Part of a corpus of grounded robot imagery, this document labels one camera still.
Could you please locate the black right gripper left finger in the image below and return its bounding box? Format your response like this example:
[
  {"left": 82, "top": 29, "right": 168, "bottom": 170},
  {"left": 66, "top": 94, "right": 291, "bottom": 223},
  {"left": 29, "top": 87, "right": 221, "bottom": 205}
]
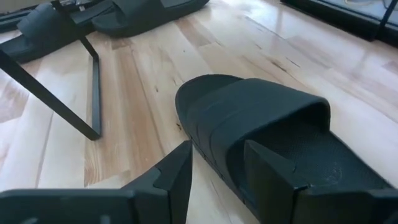
[{"left": 0, "top": 139, "right": 194, "bottom": 224}]

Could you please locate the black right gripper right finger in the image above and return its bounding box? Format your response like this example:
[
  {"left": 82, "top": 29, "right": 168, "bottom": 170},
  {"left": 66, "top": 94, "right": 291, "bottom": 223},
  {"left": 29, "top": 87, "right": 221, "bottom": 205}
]
[{"left": 243, "top": 139, "right": 398, "bottom": 224}]

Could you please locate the black rubber slide sandal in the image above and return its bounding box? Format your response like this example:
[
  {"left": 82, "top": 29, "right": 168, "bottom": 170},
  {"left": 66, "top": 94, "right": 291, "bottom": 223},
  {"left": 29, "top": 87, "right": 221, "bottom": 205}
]
[
  {"left": 91, "top": 0, "right": 211, "bottom": 39},
  {"left": 0, "top": 2, "right": 94, "bottom": 65},
  {"left": 174, "top": 73, "right": 393, "bottom": 218}
]

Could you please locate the wooden shelf black metal frame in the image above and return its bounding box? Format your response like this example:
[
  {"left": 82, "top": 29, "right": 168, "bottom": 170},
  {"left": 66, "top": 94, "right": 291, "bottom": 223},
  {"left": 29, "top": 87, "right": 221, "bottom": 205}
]
[{"left": 0, "top": 0, "right": 114, "bottom": 141}]

